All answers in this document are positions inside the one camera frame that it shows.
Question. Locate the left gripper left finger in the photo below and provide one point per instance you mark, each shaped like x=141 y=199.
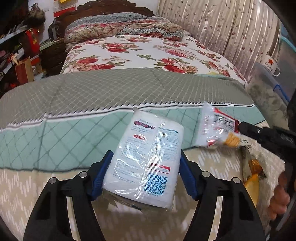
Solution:
x=49 y=218

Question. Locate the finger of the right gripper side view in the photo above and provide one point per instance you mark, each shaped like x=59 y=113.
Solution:
x=261 y=135

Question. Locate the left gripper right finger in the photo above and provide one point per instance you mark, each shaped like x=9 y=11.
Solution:
x=239 y=217

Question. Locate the small silver snack wrapper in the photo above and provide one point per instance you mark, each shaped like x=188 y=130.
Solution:
x=250 y=164

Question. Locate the white snack wrapper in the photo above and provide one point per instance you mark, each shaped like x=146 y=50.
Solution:
x=216 y=128

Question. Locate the white sponge pack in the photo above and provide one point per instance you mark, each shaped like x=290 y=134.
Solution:
x=145 y=165

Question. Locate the orange peel half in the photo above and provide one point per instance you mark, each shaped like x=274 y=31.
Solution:
x=252 y=187

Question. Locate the person right hand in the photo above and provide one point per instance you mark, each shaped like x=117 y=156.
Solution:
x=280 y=199

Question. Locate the lower clear storage bin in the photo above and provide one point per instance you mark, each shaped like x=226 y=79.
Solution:
x=268 y=96

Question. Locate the clear storage bin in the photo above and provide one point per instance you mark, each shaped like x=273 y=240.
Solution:
x=268 y=96
x=286 y=63

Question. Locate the white enamel star mug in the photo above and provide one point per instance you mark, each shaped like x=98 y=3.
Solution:
x=270 y=64

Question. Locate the upper clear storage bin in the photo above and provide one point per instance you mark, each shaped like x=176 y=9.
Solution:
x=286 y=63

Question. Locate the chevron patterned bed quilt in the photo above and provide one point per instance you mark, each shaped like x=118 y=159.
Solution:
x=61 y=125

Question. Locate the beige leaf pattern curtain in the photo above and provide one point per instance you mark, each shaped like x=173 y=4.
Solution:
x=243 y=31

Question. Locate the floral bed sheet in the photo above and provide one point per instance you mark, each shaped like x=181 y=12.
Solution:
x=188 y=56

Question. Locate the carved wooden headboard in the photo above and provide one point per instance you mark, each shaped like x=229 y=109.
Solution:
x=53 y=56

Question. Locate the cluttered storage shelf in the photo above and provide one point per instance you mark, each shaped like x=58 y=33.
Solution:
x=16 y=18

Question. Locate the folded patchwork floral quilt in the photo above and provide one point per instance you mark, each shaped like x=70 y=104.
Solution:
x=126 y=23

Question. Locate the yellow red wall calendar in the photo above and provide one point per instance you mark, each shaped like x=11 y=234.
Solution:
x=62 y=6

